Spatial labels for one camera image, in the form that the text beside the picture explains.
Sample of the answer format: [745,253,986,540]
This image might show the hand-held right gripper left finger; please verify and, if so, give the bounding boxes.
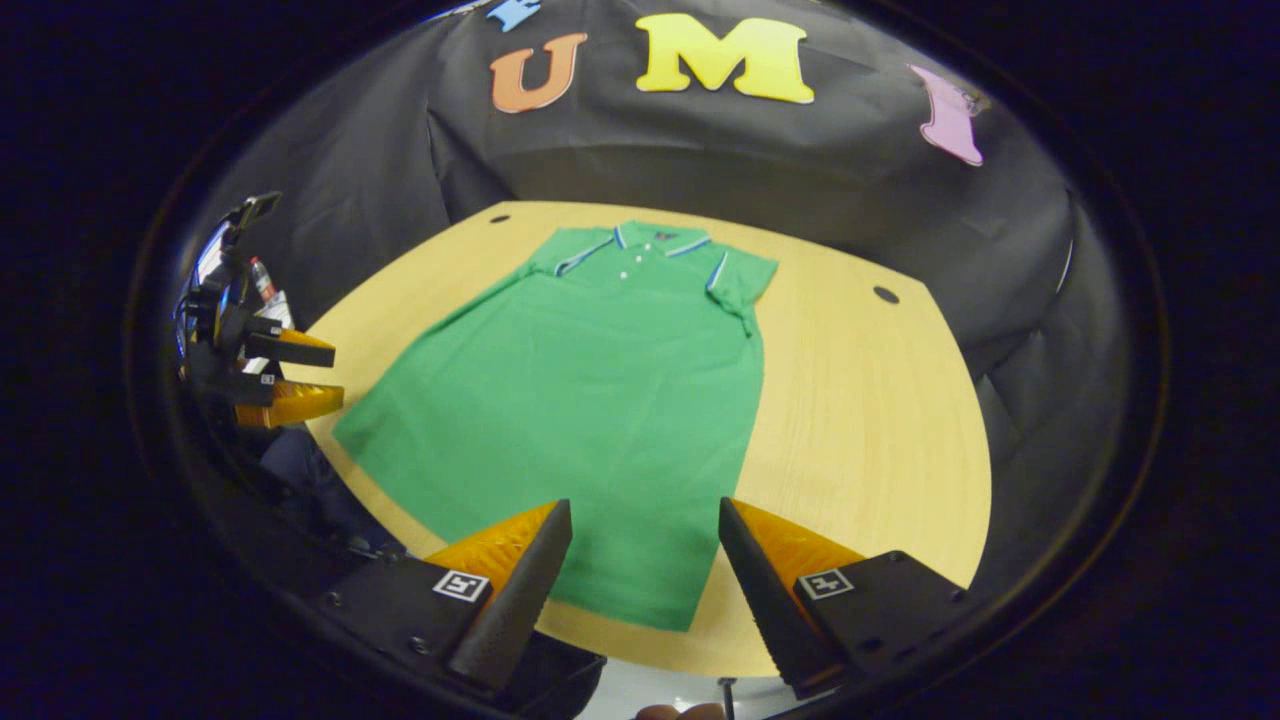
[320,498,574,693]

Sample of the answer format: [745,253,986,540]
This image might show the black backdrop cloth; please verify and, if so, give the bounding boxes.
[185,0,1131,601]

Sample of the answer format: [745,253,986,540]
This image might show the green T-shirt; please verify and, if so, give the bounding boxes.
[332,220,779,633]

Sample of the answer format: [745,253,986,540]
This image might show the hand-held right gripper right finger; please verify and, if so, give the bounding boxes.
[718,496,969,701]

